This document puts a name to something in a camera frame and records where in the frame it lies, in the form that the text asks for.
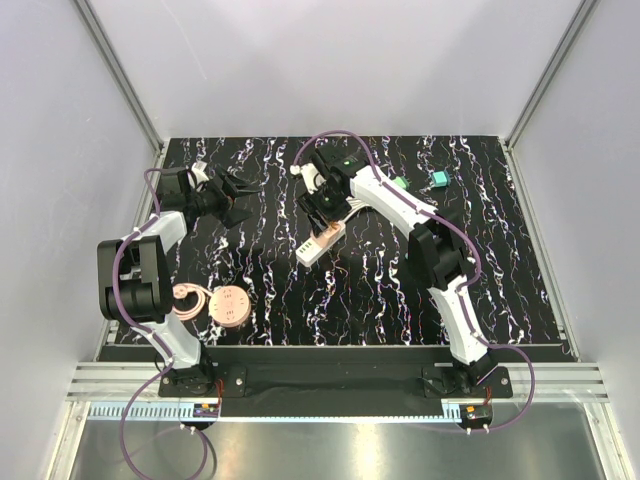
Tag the white power strip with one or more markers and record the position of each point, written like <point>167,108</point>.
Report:
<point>308,253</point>

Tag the pink round power socket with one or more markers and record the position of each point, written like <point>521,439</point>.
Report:
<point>229,306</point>

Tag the teal plug adapter far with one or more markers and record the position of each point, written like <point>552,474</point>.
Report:
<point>440,179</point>

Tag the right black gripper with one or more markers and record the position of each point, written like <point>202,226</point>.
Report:
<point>310,201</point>

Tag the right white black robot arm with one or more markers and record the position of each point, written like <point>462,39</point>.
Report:
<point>437,248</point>

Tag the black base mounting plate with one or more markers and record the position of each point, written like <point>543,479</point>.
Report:
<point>308,383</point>

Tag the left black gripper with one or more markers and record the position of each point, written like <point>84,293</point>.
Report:
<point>231,188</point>

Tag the pink cube plug adapter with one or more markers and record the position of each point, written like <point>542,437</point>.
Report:
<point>327,238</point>

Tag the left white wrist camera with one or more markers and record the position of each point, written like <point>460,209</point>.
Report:
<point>198,174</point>

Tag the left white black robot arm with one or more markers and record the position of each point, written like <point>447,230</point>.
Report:
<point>133,275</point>

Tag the white slotted cable duct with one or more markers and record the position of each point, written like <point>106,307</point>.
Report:
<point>148,411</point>

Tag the aluminium frame post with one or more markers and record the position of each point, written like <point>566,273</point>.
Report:
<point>573,30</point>
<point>109,56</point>

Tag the green plug adapter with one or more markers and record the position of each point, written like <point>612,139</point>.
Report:
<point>401,182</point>

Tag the black marbled table mat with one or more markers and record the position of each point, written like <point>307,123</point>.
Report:
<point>361,292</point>

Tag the right aluminium frame post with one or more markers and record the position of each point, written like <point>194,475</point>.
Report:
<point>573,30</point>

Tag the left aluminium frame post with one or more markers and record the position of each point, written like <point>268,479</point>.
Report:
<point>109,56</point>

